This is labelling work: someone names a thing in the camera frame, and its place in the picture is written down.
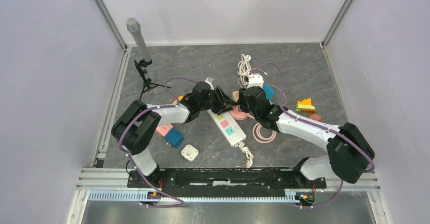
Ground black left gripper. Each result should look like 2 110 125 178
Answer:
199 86 237 116

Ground beige cube socket adapter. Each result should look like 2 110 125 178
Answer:
232 91 239 102

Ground pink round socket base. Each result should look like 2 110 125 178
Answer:
230 106 249 121

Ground light blue plug adapter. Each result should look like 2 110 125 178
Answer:
262 85 274 104

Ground white power strip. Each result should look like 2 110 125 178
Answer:
207 110 246 147

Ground yellow cube socket adapter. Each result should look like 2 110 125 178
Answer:
173 96 183 104

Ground white plug adapter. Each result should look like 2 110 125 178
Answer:
181 144 199 162

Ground blue cube socket adapter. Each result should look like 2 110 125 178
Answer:
164 128 185 148

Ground pink cube socket adapter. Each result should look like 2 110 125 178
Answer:
156 124 173 137

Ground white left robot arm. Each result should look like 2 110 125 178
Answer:
111 81 237 187

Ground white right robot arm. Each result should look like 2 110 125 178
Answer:
238 87 375 188

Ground orange round plug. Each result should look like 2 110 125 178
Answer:
309 114 322 122

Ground yellow green toy block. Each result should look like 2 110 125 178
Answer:
296 98 316 114

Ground grey microphone on stand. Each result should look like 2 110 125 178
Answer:
126 17 170 99

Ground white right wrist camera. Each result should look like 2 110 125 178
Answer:
245 73 264 88

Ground pink coiled cable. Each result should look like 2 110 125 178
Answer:
252 122 278 144

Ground white coiled cable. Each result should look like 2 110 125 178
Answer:
237 54 253 82

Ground power strip cord and plug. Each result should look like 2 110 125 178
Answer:
237 141 255 169

